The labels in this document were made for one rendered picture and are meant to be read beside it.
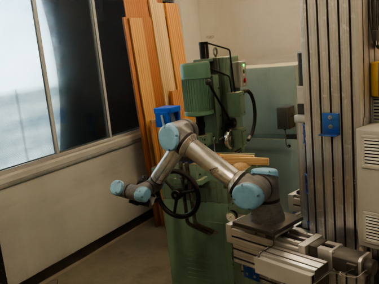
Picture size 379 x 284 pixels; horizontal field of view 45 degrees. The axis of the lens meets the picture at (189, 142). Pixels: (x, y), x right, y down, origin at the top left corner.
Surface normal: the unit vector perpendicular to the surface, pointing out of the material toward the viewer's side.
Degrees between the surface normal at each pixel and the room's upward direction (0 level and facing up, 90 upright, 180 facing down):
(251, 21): 90
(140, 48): 87
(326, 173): 90
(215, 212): 90
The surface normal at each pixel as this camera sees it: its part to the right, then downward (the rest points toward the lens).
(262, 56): -0.52, 0.22
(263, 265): -0.73, 0.20
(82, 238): 0.84, 0.03
